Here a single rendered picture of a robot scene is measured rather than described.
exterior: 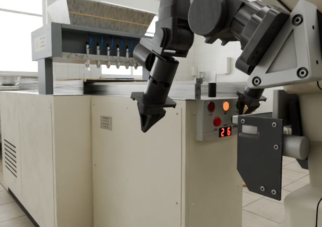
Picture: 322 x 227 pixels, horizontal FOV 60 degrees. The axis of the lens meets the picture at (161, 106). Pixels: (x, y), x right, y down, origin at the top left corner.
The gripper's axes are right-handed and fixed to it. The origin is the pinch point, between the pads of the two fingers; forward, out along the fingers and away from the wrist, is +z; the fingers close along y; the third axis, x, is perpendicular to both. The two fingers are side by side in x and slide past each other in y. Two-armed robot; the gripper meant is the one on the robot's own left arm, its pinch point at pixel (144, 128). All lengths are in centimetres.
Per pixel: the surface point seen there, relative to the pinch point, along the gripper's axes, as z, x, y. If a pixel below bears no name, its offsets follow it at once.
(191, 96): -5.0, -7.8, -22.4
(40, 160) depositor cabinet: 71, -73, -3
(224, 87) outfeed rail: -3, -18, -51
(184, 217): 32.2, 9.1, -21.9
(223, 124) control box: 3.6, -1.9, -37.3
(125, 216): 61, -17, -22
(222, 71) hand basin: 100, -289, -421
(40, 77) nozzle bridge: 29, -89, -2
